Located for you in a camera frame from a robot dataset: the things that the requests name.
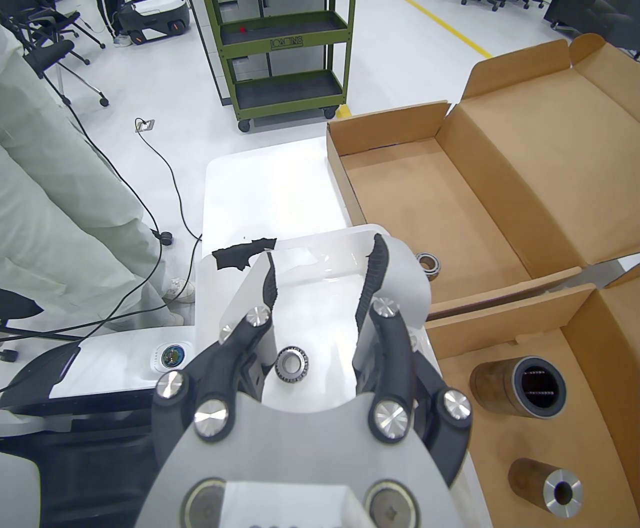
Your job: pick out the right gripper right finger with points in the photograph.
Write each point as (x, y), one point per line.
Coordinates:
(395, 345)

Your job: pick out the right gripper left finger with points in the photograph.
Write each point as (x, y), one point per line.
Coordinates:
(235, 345)

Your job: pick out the metal tapered roller bearing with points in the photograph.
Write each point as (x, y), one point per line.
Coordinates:
(429, 265)
(292, 364)

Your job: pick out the black torn scrap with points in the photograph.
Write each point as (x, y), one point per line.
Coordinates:
(232, 256)

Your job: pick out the brown linear bushing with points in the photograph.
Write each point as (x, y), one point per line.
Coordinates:
(492, 387)

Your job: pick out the robot body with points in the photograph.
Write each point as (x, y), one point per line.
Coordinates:
(115, 365)

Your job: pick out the shallow cardboard box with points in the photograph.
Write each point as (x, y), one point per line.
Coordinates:
(450, 200)
(500, 440)

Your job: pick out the brown metal bush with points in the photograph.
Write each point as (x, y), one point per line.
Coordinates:
(530, 480)

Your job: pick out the person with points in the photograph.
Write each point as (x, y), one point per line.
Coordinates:
(60, 215)
(120, 30)

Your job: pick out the floor power socket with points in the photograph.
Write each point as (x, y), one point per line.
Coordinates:
(144, 125)

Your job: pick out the green shelf cart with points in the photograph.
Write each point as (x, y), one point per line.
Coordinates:
(285, 92)

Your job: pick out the black office chair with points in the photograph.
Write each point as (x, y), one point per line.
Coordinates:
(50, 55)
(45, 20)

